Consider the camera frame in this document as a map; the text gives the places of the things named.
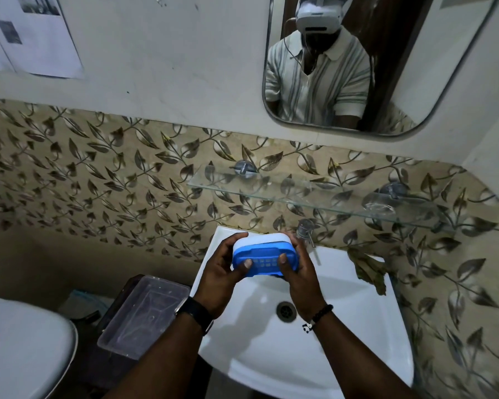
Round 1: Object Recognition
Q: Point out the white ceramic sink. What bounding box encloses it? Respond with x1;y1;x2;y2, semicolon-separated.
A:
190;225;415;399

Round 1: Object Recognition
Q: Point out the person's right forearm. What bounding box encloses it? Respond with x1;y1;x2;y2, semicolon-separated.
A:
312;313;421;399

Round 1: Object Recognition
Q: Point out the wall mirror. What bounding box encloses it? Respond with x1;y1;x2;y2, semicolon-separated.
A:
261;0;499;138

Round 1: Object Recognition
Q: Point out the metal sink drain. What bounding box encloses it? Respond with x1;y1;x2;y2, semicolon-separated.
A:
276;301;297;324

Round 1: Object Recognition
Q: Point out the white toilet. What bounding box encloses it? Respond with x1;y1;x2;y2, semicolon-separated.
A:
0;295;79;399

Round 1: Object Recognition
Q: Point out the chrome tap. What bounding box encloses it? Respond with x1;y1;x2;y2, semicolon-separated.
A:
296;219;320;266

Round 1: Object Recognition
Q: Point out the brown cloth rag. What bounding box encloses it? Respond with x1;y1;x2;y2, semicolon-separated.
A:
347;247;388;296

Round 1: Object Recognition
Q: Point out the blue and white soap case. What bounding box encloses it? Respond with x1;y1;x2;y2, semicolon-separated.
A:
231;232;300;279

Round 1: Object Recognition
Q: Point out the person's right hand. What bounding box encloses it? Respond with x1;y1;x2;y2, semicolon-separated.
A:
277;233;327;323

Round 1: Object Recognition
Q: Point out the chrome shelf bracket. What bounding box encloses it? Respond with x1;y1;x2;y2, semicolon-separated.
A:
378;182;409;202
234;160;259;179

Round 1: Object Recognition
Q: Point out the large printed paper sheet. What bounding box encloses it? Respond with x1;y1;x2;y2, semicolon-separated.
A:
0;0;85;80

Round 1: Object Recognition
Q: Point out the black wristwatch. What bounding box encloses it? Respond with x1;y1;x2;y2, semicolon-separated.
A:
174;296;214;336

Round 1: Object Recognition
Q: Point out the glass wall shelf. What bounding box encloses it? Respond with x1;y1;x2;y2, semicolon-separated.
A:
187;163;499;238

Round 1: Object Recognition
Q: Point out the person's left forearm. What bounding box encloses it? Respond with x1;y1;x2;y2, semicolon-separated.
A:
103;311;210;399

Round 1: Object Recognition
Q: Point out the black bead bracelet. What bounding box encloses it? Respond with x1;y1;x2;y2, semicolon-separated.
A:
302;304;334;334

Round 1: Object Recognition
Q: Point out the clear plastic container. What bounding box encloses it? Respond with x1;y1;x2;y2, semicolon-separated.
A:
96;275;191;361

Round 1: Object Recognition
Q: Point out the person's left hand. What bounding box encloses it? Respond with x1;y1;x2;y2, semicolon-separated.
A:
192;232;253;319

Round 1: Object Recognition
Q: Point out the clear round dish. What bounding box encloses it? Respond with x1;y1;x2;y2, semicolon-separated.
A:
361;192;396;217

